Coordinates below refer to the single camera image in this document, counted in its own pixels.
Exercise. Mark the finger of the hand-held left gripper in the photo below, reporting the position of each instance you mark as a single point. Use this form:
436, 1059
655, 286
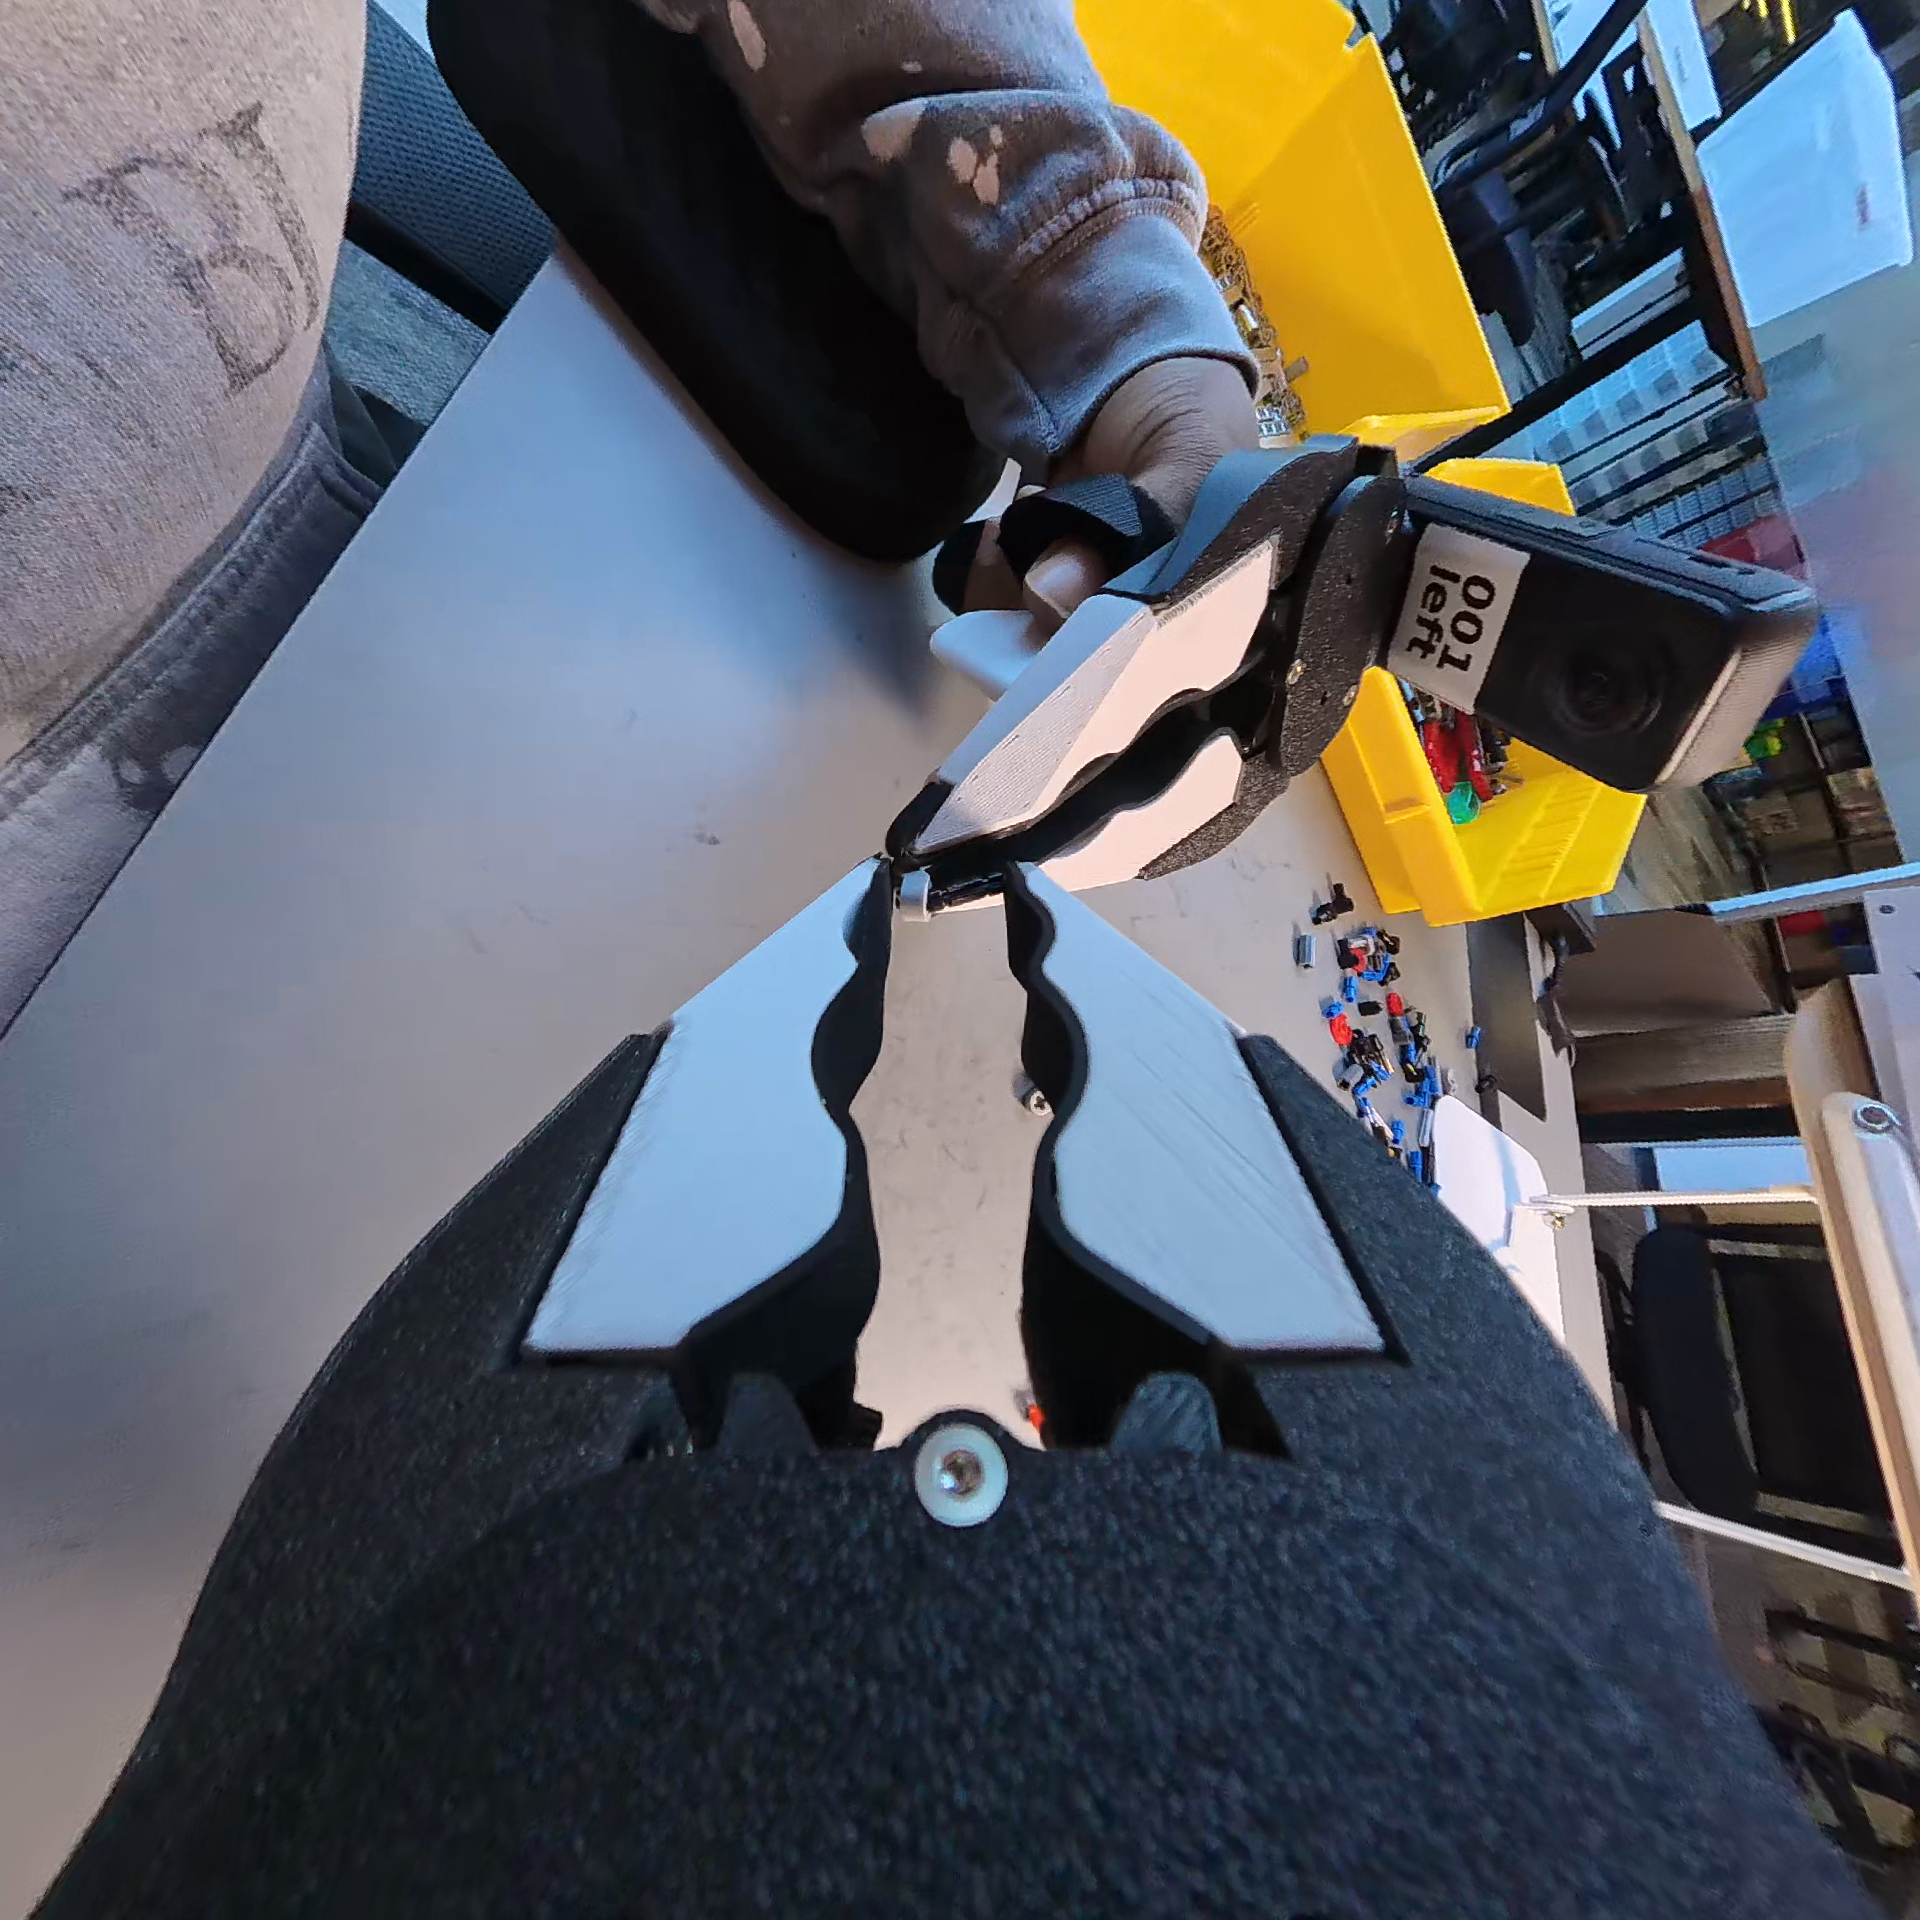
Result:
1111, 673
1171, 811

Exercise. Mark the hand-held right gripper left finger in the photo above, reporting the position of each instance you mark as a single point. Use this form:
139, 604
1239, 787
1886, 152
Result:
707, 1186

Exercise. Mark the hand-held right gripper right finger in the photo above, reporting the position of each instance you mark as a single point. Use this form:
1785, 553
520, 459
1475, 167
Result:
1199, 1186

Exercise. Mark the pile of grey connector pieces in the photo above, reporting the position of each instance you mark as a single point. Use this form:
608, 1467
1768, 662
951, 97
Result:
1037, 1100

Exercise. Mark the person's left forearm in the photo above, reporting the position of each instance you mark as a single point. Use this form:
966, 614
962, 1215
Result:
973, 226

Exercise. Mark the person's left hand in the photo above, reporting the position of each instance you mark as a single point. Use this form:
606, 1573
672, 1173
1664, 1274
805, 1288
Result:
1171, 435

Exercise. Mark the heap of dark brick parts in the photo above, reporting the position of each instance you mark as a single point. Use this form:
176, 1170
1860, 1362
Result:
1446, 748

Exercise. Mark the scattered small brick parts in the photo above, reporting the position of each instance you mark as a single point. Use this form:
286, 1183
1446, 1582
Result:
1355, 1051

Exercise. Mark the white rounded board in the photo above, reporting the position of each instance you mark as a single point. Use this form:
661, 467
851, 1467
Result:
1477, 1170

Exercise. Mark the heap of brass metal parts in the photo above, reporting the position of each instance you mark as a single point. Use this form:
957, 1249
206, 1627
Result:
1250, 331

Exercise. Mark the yellow bin holding dark parts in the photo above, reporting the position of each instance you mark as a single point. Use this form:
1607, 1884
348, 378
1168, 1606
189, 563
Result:
1545, 857

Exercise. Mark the yellow bin holding brass parts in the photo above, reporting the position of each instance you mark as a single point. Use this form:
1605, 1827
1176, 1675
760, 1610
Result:
1319, 193

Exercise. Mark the person's black trousers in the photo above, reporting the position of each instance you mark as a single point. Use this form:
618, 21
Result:
672, 303

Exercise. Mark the white plastic container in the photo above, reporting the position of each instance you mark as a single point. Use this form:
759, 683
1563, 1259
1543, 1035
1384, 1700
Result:
1800, 181

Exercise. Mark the blue-grey chair seat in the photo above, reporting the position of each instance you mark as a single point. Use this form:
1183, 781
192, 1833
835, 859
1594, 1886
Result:
436, 152

